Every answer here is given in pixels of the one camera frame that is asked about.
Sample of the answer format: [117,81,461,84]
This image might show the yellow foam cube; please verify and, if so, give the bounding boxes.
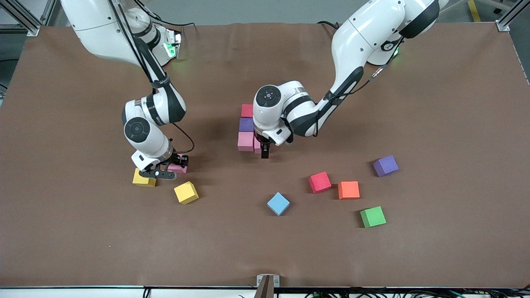
[173,181,200,205]
[132,168,158,187]

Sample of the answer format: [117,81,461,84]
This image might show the brown table cover sheet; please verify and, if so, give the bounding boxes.
[0,21,530,289]

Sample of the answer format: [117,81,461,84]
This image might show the green foam cube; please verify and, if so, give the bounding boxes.
[359,206,387,228]

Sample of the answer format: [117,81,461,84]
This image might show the orange foam cube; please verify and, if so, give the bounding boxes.
[337,181,360,200]

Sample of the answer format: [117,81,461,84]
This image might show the blue foam cube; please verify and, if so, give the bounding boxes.
[267,192,290,216]

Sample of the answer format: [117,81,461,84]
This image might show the aluminium frame profile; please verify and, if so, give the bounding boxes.
[496,0,530,32]
[0,0,41,37]

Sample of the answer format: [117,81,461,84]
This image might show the grey metal bracket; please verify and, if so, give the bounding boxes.
[255,274,280,298]

